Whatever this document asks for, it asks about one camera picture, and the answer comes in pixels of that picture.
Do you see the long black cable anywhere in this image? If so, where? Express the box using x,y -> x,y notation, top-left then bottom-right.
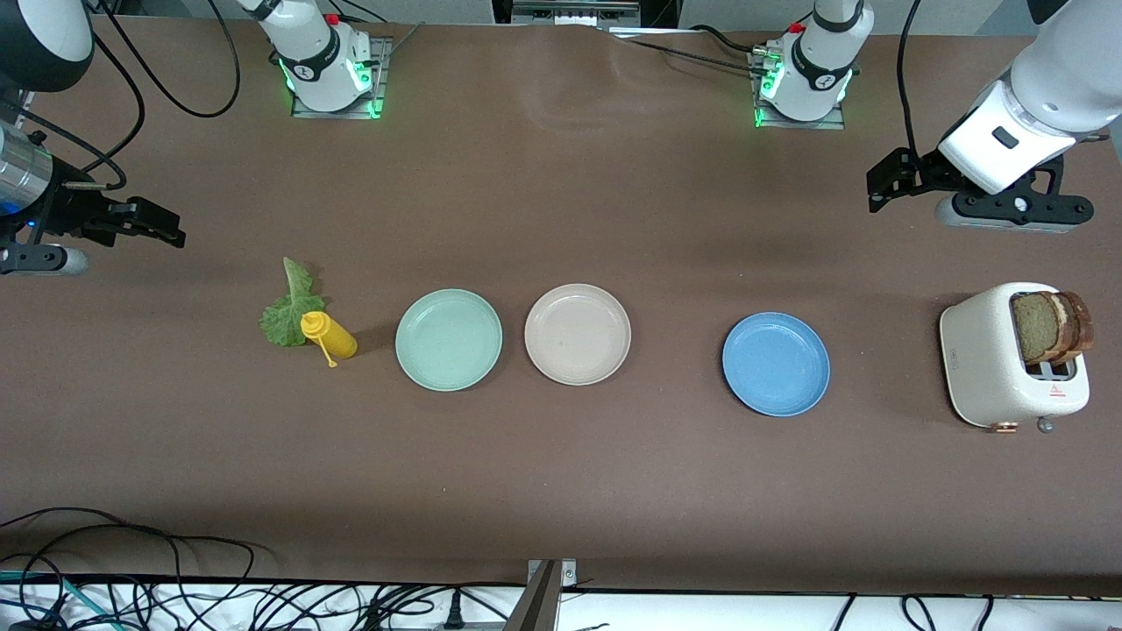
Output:
0,507 -> 274,584

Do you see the grey metal bracket post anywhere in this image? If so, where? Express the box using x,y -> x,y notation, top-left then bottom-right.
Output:
504,559 -> 579,631

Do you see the green lettuce leaf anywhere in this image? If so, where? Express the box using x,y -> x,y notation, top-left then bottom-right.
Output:
259,257 -> 327,348

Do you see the yellow mustard squeeze bottle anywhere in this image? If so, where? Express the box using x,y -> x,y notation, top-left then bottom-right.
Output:
301,310 -> 359,369

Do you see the teal cable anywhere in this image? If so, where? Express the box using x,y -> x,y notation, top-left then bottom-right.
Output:
0,570 -> 119,631

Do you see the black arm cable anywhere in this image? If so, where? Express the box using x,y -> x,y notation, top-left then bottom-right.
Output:
894,0 -> 923,163
0,0 -> 242,189

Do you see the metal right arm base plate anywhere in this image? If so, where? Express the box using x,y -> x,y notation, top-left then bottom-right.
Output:
292,37 -> 392,121

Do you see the black braided cable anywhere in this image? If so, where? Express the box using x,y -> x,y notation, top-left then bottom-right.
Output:
688,25 -> 772,53
614,33 -> 759,73

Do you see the grey metal fixture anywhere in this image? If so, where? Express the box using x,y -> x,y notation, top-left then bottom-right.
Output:
511,0 -> 643,29

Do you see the cream white toaster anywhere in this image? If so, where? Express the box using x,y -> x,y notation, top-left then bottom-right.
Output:
940,282 -> 1091,436

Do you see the beige plate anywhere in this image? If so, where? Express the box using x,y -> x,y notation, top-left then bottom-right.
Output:
524,283 -> 632,386

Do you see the brown bread slice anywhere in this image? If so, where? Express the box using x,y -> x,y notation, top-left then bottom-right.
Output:
1010,291 -> 1067,365
1055,290 -> 1096,362

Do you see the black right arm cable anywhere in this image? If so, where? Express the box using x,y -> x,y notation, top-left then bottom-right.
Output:
0,0 -> 242,189

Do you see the green plate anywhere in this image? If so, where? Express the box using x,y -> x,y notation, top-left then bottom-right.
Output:
395,289 -> 504,393

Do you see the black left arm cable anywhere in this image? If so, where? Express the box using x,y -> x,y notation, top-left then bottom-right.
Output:
894,0 -> 923,163

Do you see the blue plate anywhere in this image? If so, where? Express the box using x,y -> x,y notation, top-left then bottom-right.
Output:
722,313 -> 831,418

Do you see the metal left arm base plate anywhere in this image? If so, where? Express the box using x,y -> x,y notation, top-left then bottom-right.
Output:
751,48 -> 848,131

